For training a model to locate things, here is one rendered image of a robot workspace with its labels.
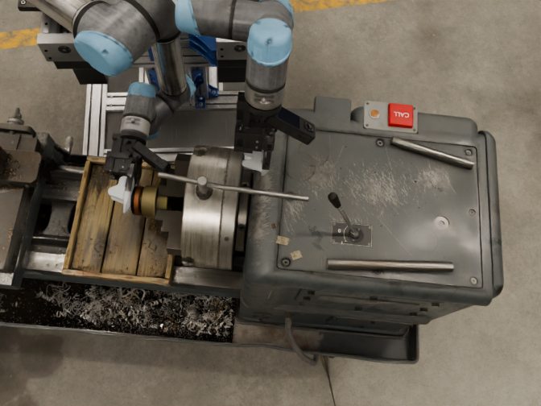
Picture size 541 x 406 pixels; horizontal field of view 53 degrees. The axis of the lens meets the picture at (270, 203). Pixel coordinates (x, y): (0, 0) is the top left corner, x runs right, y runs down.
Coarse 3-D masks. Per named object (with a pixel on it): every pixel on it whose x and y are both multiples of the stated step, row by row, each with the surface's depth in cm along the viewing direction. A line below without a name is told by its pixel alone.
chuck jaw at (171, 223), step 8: (160, 216) 137; (168, 216) 137; (176, 216) 137; (160, 224) 138; (168, 224) 136; (176, 224) 136; (168, 232) 135; (176, 232) 135; (168, 240) 134; (176, 240) 134; (168, 248) 133; (176, 248) 133
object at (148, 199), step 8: (136, 192) 138; (144, 192) 137; (152, 192) 138; (136, 200) 137; (144, 200) 137; (152, 200) 137; (160, 200) 138; (168, 200) 144; (136, 208) 138; (144, 208) 137; (152, 208) 137; (160, 208) 138; (168, 208) 143; (144, 216) 139; (152, 216) 139
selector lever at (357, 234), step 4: (340, 208) 114; (340, 212) 115; (344, 212) 115; (344, 216) 116; (348, 220) 118; (348, 224) 118; (352, 228) 120; (356, 228) 123; (352, 232) 121; (356, 232) 121; (360, 232) 123; (352, 236) 122; (356, 236) 122; (360, 236) 123; (352, 240) 122; (356, 240) 122; (360, 240) 122
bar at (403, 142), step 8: (392, 144) 130; (400, 144) 129; (408, 144) 129; (416, 144) 129; (416, 152) 130; (424, 152) 129; (432, 152) 129; (440, 152) 129; (448, 160) 129; (456, 160) 128; (464, 160) 128
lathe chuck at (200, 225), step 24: (192, 168) 128; (216, 168) 129; (192, 192) 126; (216, 192) 126; (192, 216) 126; (216, 216) 126; (192, 240) 128; (216, 240) 128; (192, 264) 135; (216, 264) 134
